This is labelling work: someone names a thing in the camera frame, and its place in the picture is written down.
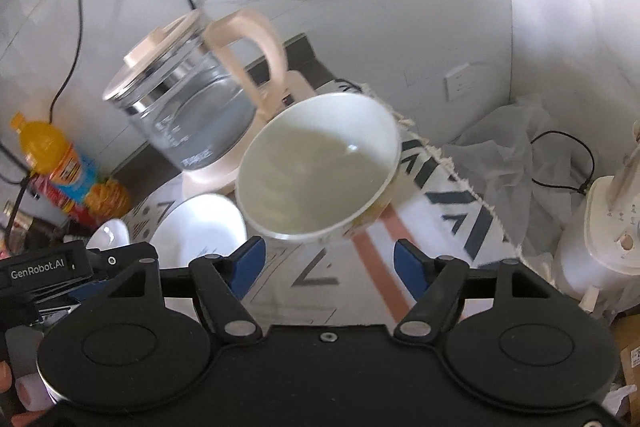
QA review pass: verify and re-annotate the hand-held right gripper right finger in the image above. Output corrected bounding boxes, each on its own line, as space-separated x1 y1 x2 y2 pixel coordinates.
393 238 551 342

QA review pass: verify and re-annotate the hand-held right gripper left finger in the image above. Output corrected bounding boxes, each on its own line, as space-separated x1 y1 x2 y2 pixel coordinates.
106 235 267 343

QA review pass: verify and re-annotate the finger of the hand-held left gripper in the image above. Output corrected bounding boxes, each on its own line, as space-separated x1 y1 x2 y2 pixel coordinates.
87 243 157 281
70 280 115 304

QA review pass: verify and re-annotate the large white patterned bowl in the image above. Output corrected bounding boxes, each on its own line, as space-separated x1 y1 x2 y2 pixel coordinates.
236 92 403 244

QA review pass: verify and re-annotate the person's left hand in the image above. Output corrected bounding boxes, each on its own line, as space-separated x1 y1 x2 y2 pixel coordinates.
0 346 55 427

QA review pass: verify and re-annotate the small white bowl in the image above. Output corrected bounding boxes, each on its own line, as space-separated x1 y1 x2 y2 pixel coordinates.
85 218 132 253

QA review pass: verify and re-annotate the dark glass sauce bottle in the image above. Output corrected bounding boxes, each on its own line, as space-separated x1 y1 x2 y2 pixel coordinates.
0 200 57 249

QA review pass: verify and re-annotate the red can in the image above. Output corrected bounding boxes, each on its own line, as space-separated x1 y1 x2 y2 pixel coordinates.
29 173 102 231

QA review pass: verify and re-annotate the patterned white tablecloth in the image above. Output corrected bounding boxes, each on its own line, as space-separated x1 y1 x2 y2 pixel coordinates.
121 79 524 326

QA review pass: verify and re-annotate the orange juice bottle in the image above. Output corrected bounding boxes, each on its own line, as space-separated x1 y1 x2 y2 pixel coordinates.
10 112 132 221

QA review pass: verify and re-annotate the translucent white plastic bag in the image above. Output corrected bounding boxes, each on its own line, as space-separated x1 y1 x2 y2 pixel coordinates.
452 94 609 259

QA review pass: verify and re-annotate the white standing appliance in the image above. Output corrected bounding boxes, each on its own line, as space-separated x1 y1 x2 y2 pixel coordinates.
552 121 640 309

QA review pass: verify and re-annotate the cardboard box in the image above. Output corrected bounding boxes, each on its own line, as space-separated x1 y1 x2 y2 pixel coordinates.
612 314 640 389

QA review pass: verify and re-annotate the glass kettle with beige handle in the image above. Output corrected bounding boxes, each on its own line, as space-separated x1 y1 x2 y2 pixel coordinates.
101 7 289 172

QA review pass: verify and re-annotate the white wall outlet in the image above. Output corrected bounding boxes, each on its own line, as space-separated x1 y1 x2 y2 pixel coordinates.
443 62 484 102

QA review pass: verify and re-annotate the black appliance cable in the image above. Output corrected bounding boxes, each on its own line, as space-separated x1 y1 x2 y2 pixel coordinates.
529 130 597 196

